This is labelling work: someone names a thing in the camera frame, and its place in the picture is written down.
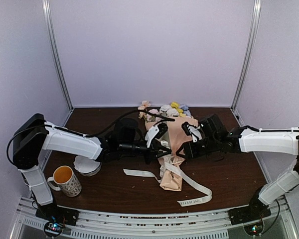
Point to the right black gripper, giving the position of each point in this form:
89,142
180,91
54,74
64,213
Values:
189,150

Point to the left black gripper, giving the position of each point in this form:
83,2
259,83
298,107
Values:
153,152

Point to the white printed ribbon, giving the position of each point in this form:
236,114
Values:
207,193

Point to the pink and green wrapping paper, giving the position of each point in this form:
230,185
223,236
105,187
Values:
175,136

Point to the blue flower stem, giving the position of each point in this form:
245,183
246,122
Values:
185,110

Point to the yellow flower stem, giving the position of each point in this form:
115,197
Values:
175,105

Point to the peach blossom stem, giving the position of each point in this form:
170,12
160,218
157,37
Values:
144,109

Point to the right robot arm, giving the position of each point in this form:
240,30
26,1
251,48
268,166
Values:
211,136

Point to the white scalloped bowl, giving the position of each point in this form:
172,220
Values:
86,167

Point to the patterned mug with orange inside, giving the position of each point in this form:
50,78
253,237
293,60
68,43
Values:
65,180

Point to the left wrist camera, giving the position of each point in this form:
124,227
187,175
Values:
155,132

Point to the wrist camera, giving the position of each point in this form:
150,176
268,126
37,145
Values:
193,131
155,132

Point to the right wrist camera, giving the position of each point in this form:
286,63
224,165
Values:
193,131

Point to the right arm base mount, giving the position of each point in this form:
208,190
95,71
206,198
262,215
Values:
251,219

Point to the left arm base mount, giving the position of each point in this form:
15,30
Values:
58,221

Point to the right aluminium frame post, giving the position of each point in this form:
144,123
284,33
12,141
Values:
248,53

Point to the aluminium frame post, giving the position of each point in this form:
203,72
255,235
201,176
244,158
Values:
248,53
55,53

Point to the aluminium front rail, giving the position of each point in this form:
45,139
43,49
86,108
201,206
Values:
214,224

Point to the left aluminium frame post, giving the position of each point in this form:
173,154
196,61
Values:
55,53

